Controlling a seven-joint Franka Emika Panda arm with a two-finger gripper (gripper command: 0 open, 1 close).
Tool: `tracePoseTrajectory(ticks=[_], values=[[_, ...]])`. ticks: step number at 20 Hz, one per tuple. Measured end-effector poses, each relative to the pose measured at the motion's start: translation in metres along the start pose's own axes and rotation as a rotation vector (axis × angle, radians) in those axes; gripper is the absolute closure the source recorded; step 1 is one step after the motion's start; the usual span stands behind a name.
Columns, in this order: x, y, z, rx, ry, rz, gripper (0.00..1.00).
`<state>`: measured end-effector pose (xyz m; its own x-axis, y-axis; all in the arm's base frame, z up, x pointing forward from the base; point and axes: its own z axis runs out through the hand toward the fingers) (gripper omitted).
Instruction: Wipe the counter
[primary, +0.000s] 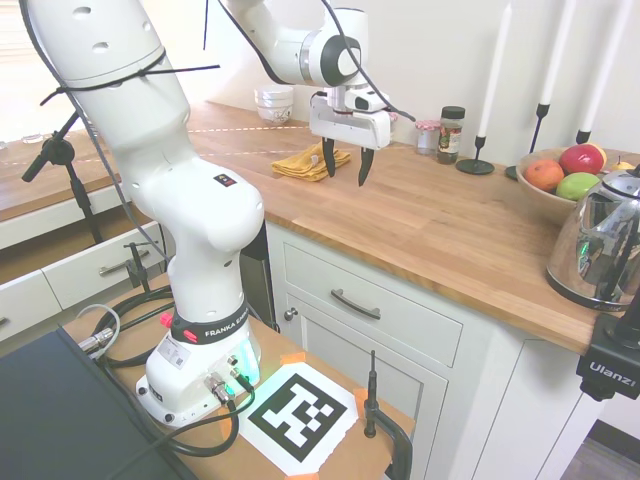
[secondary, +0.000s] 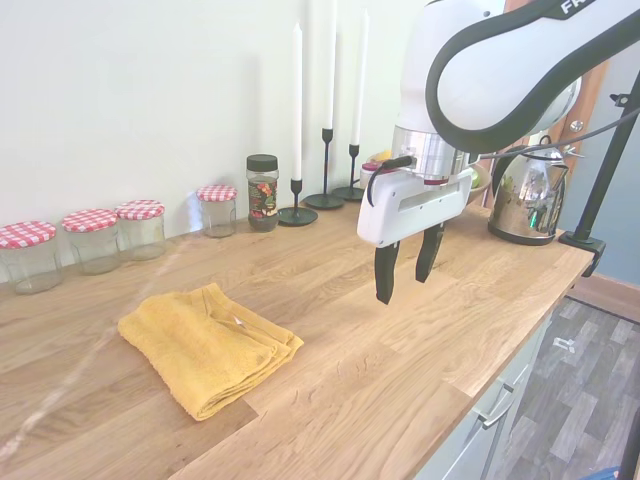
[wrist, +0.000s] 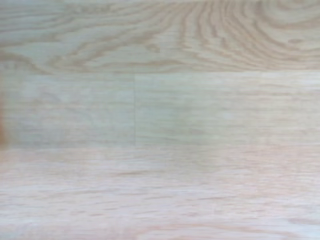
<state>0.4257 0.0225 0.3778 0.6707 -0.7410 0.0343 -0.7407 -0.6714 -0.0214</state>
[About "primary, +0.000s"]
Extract yellow cloth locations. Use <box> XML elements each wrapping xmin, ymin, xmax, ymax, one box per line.
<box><xmin>271</xmin><ymin>141</ymin><xmax>353</xmax><ymax>183</ymax></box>

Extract shiny steel kettle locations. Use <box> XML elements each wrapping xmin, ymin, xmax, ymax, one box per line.
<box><xmin>545</xmin><ymin>163</ymin><xmax>640</xmax><ymax>308</ymax></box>

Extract black controller box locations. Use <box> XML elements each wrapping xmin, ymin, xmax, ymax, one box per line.
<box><xmin>0</xmin><ymin>326</ymin><xmax>190</xmax><ymax>480</ymax></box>

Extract straight metal drawer handle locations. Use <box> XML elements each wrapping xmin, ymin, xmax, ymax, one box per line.
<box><xmin>98</xmin><ymin>247</ymin><xmax>152</xmax><ymax>278</ymax></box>

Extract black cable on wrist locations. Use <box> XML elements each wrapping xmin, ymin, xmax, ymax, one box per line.
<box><xmin>318</xmin><ymin>0</ymin><xmax>417</xmax><ymax>123</ymax></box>

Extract short black zip tie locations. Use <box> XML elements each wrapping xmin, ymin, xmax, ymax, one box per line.
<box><xmin>201</xmin><ymin>0</ymin><xmax>224</xmax><ymax>52</ymax></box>

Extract grey cable with metal plug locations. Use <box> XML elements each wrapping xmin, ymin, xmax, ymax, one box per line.
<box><xmin>74</xmin><ymin>304</ymin><xmax>123</xmax><ymax>357</ymax></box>

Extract tall white candle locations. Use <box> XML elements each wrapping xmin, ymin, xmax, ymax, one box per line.
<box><xmin>540</xmin><ymin>0</ymin><xmax>577</xmax><ymax>107</ymax></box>
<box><xmin>477</xmin><ymin>1</ymin><xmax>514</xmax><ymax>139</ymax></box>
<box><xmin>581</xmin><ymin>0</ymin><xmax>635</xmax><ymax>133</ymax></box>

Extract curved metal drawer handle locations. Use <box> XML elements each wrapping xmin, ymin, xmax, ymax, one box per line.
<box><xmin>330</xmin><ymin>288</ymin><xmax>383</xmax><ymax>322</ymax></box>

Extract large black bar clamp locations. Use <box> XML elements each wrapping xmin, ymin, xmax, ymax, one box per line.
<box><xmin>362</xmin><ymin>349</ymin><xmax>415</xmax><ymax>480</ymax></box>

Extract thick black base cable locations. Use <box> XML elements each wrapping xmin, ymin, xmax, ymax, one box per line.
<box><xmin>97</xmin><ymin>288</ymin><xmax>177</xmax><ymax>369</ymax></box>

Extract spice jar with black lid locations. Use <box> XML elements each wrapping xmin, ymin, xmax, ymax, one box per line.
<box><xmin>436</xmin><ymin>105</ymin><xmax>467</xmax><ymax>166</ymax></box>

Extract red apple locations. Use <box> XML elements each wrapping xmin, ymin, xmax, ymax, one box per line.
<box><xmin>558</xmin><ymin>142</ymin><xmax>608</xmax><ymax>177</ymax></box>

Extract black and white tag sheet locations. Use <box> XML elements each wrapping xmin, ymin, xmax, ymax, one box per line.
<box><xmin>238</xmin><ymin>361</ymin><xmax>361</xmax><ymax>477</ymax></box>

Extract orange fruit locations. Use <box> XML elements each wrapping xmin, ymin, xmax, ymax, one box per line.
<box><xmin>524</xmin><ymin>158</ymin><xmax>566</xmax><ymax>194</ymax></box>

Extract black candle holder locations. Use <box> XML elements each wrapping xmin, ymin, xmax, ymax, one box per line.
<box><xmin>504</xmin><ymin>102</ymin><xmax>552</xmax><ymax>182</ymax></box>
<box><xmin>454</xmin><ymin>134</ymin><xmax>496</xmax><ymax>176</ymax></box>

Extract black boom stand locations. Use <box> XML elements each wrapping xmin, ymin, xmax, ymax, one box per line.
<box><xmin>20</xmin><ymin>106</ymin><xmax>105</xmax><ymax>247</ymax></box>

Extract thin black base cable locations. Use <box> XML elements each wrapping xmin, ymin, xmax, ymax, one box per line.
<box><xmin>97</xmin><ymin>372</ymin><xmax>257</xmax><ymax>480</ymax></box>

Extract long black zip tie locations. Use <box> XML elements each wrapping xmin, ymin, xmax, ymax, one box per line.
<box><xmin>39</xmin><ymin>49</ymin><xmax>222</xmax><ymax>107</ymax></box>

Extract small black clamp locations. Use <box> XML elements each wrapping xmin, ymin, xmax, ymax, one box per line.
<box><xmin>123</xmin><ymin>241</ymin><xmax>153</xmax><ymax>294</ymax></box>

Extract green apple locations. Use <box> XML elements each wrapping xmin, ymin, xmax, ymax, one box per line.
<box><xmin>555</xmin><ymin>171</ymin><xmax>602</xmax><ymax>202</ymax></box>

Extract wooden fruit bowl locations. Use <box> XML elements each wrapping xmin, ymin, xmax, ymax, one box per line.
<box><xmin>515</xmin><ymin>147</ymin><xmax>640</xmax><ymax>227</ymax></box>

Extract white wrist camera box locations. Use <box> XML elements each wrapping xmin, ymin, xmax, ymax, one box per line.
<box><xmin>345</xmin><ymin>87</ymin><xmax>389</xmax><ymax>114</ymax></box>

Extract black Ulanzi camera mount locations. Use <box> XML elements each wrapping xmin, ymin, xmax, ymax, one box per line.
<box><xmin>574</xmin><ymin>278</ymin><xmax>640</xmax><ymax>402</ymax></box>

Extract stacked white bowls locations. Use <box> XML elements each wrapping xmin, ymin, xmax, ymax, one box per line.
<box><xmin>253</xmin><ymin>85</ymin><xmax>295</xmax><ymax>127</ymax></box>

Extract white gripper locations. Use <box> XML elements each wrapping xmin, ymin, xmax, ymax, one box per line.
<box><xmin>308</xmin><ymin>93</ymin><xmax>393</xmax><ymax>189</ymax></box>

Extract brown base board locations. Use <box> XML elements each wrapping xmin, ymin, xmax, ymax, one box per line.
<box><xmin>61</xmin><ymin>272</ymin><xmax>417</xmax><ymax>480</ymax></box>

